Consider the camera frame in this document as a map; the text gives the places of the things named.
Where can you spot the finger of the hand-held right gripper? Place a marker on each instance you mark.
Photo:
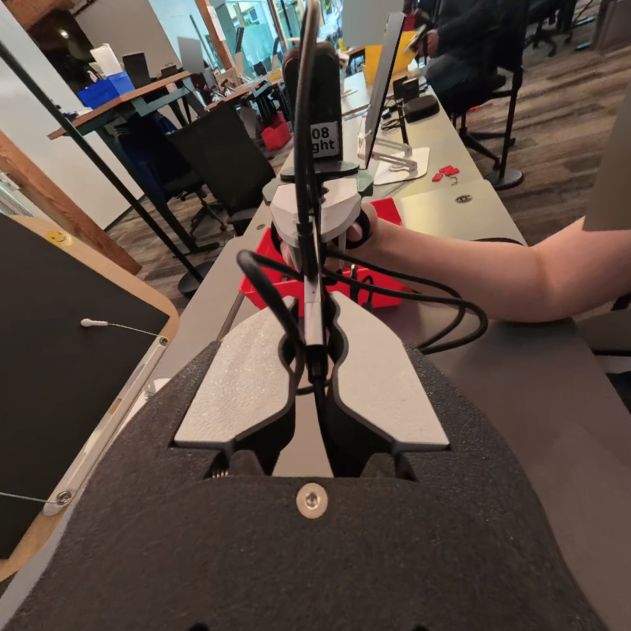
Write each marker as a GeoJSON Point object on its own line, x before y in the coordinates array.
{"type": "Point", "coordinates": [286, 217]}
{"type": "Point", "coordinates": [340, 207]}

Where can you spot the wooden board with black panel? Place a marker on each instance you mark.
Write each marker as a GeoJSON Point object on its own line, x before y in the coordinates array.
{"type": "Point", "coordinates": [49, 394]}

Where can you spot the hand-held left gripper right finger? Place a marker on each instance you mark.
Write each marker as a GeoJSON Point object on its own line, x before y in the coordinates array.
{"type": "Point", "coordinates": [389, 389]}

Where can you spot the blue office chair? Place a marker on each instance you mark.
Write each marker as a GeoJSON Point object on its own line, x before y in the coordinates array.
{"type": "Point", "coordinates": [148, 148]}

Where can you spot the black boom pole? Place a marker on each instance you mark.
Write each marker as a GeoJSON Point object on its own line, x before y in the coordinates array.
{"type": "Point", "coordinates": [98, 157]}

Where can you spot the yellow plastic bin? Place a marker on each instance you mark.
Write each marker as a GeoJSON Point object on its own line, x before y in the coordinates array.
{"type": "Point", "coordinates": [384, 54]}

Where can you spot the wooden top desk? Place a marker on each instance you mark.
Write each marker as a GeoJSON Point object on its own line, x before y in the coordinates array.
{"type": "Point", "coordinates": [123, 101]}

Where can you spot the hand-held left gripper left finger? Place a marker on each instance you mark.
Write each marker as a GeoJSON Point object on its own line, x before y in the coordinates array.
{"type": "Point", "coordinates": [246, 389]}

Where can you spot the person's right forearm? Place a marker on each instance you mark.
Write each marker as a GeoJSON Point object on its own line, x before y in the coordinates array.
{"type": "Point", "coordinates": [493, 276]}

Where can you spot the black rectangular panel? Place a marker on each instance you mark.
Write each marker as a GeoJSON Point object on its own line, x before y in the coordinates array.
{"type": "Point", "coordinates": [222, 157]}

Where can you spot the grey usb hub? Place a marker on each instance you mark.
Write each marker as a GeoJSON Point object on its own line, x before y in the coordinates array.
{"type": "Point", "coordinates": [314, 315]}

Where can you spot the blue plastic bin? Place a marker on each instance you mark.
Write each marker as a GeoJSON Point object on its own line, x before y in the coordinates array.
{"type": "Point", "coordinates": [106, 91]}

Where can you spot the person's right hand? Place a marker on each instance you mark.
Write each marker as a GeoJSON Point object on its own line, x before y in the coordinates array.
{"type": "Point", "coordinates": [374, 241]}

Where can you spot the tilted black board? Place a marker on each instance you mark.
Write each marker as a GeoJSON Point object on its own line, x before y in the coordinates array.
{"type": "Point", "coordinates": [384, 74]}

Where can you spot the red plastic bin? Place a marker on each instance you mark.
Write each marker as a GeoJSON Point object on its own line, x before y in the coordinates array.
{"type": "Point", "coordinates": [384, 209]}

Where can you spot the red clamp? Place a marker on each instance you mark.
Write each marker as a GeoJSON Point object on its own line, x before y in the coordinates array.
{"type": "Point", "coordinates": [446, 172]}

